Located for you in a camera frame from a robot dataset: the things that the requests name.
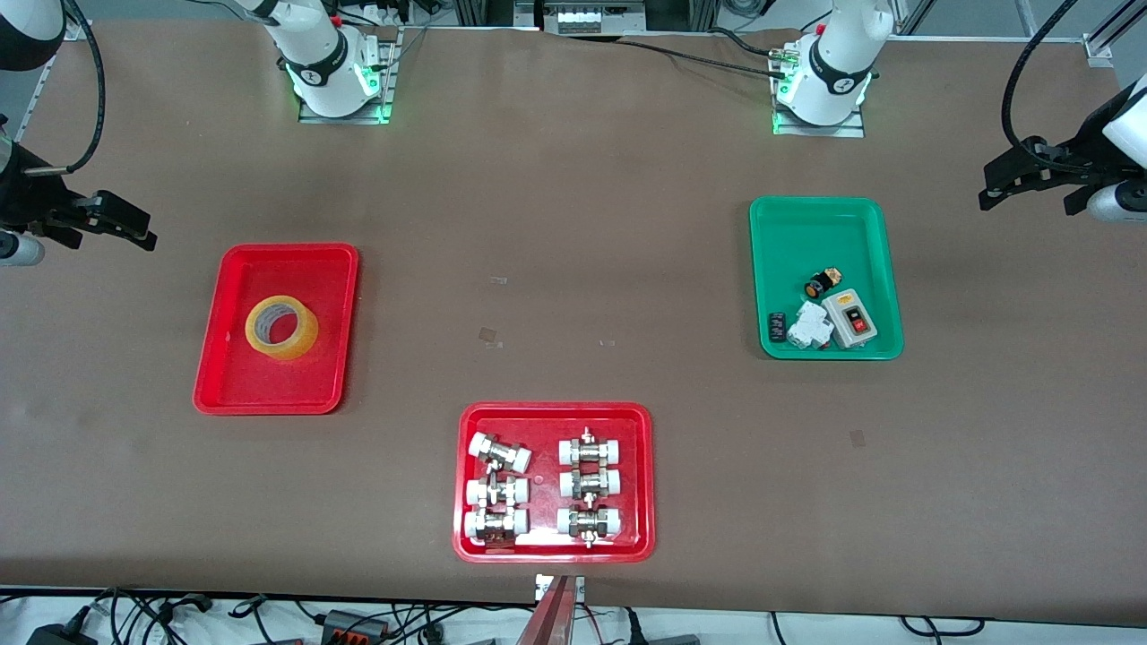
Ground red tray holding fittings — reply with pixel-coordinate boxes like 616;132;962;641
453;401;656;563

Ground black cable on table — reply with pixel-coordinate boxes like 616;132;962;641
618;27;798;78

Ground green plastic tray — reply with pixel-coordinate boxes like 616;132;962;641
749;196;904;361

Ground white circuit breaker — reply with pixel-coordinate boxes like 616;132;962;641
787;301;835;350

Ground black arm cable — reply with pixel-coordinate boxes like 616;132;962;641
1002;0;1081;173
52;0;108;174

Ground black orange power strip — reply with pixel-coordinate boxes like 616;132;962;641
323;609;388;642

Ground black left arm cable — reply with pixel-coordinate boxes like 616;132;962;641
1002;0;1081;173

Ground aluminium profile rail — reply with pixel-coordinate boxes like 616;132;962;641
1082;0;1147;69

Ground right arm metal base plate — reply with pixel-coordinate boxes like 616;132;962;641
298;27;400;125

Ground yellow packing tape roll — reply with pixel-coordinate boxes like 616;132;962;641
246;295;319;361

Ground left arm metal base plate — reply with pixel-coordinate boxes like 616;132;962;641
772;45;867;138

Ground empty red plastic tray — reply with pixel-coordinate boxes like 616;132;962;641
193;244;361;416

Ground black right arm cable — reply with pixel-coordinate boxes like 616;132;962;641
52;0;108;174

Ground black power adapter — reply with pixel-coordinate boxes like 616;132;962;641
27;623;99;645

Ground white power strip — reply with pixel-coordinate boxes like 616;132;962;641
556;0;648;35

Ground white capped metal pipe fitting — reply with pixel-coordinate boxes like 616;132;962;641
558;427;625;467
463;507;529;546
556;504;624;548
465;475;530;509
469;432;532;474
559;468;623;501

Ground grey switch box red button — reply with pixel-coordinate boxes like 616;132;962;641
822;288;880;348

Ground red metal bar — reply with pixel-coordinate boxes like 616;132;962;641
515;576;579;645

